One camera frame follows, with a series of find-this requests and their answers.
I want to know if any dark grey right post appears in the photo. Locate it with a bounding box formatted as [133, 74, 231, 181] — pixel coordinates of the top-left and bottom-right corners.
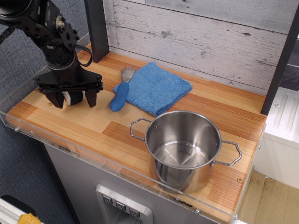
[260, 6, 299, 115]

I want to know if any clear acrylic guard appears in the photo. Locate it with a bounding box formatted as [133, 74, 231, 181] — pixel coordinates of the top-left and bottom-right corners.
[0, 32, 267, 222]

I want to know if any white toy sink counter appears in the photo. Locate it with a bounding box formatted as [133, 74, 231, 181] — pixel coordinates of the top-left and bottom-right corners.
[253, 87, 299, 188]

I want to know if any blue folded cloth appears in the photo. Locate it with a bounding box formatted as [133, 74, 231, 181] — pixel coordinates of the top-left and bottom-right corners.
[113, 62, 192, 117]

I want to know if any dark grey post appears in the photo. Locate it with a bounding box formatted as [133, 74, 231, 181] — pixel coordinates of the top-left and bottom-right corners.
[84, 0, 110, 63]
[260, 6, 299, 115]

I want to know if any blue handled metal spork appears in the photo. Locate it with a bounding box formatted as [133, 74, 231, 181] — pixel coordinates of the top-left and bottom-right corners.
[109, 66, 136, 112]

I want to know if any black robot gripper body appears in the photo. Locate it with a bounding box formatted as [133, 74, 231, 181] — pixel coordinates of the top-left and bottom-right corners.
[34, 61, 103, 93]

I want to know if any black cable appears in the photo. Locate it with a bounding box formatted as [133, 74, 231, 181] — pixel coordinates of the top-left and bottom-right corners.
[74, 44, 93, 68]

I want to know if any stainless steel pot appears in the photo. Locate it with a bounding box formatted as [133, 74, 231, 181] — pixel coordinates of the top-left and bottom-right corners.
[130, 111, 242, 194]

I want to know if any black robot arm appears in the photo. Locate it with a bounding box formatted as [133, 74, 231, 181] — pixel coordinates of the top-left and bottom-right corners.
[0, 0, 103, 108]

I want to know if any yellow object at corner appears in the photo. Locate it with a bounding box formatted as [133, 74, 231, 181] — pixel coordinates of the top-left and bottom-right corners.
[17, 213, 42, 224]

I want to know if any plush sushi roll toy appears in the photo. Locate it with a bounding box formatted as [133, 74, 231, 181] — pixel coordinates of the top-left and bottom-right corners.
[63, 91, 85, 105]

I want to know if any silver dispenser panel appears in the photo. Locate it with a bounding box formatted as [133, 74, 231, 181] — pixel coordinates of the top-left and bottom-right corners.
[96, 184, 154, 224]

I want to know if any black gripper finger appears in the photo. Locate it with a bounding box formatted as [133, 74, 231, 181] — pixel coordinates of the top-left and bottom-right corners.
[44, 91, 64, 109]
[85, 90, 97, 107]

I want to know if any dark grey left post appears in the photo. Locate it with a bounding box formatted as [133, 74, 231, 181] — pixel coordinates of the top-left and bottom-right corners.
[84, 0, 110, 63]

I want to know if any grey toy cabinet front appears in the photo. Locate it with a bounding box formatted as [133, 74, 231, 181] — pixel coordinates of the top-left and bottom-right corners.
[43, 142, 211, 224]

